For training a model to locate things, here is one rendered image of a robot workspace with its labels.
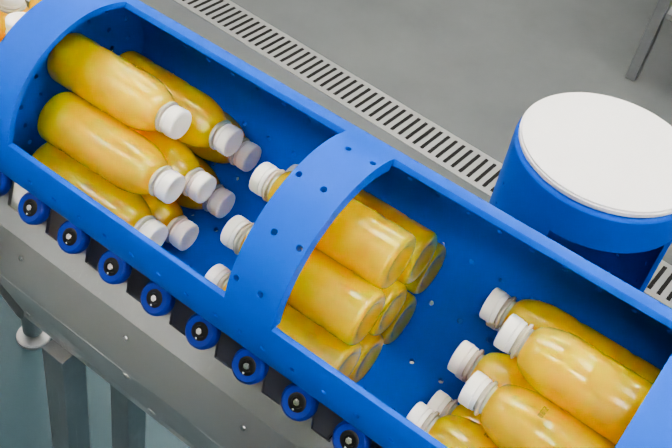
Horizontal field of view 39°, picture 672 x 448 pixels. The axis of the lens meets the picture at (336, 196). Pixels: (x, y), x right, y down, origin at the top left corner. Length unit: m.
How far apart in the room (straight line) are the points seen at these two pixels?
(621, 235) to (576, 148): 0.15
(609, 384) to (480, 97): 2.41
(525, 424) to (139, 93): 0.57
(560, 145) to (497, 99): 1.89
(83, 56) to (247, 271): 0.37
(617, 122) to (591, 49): 2.23
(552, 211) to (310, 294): 0.49
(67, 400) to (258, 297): 0.72
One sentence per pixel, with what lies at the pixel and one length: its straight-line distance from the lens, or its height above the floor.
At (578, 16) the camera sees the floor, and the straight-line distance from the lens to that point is 3.92.
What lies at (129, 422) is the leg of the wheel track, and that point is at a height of 0.30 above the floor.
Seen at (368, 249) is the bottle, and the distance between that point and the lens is 0.98.
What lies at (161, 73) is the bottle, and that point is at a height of 1.14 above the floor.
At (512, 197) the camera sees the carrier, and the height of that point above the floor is 0.96.
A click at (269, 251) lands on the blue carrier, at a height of 1.18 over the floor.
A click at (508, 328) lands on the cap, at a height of 1.17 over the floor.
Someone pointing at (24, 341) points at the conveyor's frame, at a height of 0.01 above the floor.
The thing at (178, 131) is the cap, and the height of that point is 1.14.
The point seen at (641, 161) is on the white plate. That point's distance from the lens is 1.46.
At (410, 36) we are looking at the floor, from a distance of 3.51.
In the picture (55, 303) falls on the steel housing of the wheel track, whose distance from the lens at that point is 1.33.
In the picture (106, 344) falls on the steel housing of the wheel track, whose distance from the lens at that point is 1.29.
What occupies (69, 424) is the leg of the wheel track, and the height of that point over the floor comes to 0.45.
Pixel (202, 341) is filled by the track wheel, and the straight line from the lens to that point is 1.15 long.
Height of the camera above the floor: 1.87
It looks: 43 degrees down
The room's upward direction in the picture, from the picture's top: 11 degrees clockwise
